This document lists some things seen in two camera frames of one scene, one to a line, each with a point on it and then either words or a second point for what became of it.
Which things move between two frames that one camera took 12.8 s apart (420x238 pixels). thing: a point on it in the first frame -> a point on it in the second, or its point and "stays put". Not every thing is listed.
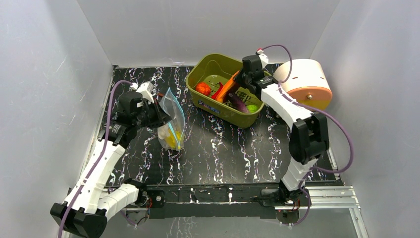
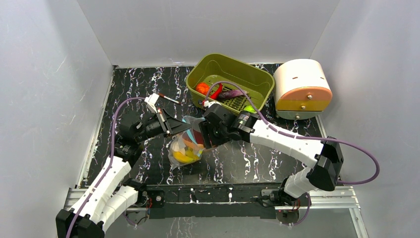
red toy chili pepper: x=215 y=95 stays put
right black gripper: x=246 y=78 -> x=206 y=137
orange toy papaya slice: x=221 y=95 -> x=188 y=141
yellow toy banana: x=172 y=138 -> x=181 y=157
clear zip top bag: x=171 y=136 -> x=187 y=146
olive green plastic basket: x=212 y=86 stays put
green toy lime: x=251 y=108 stays put
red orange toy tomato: x=203 y=89 stays put
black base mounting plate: x=247 y=199 stays put
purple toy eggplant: x=237 y=103 -> x=229 y=94
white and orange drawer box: x=308 y=84 stays put
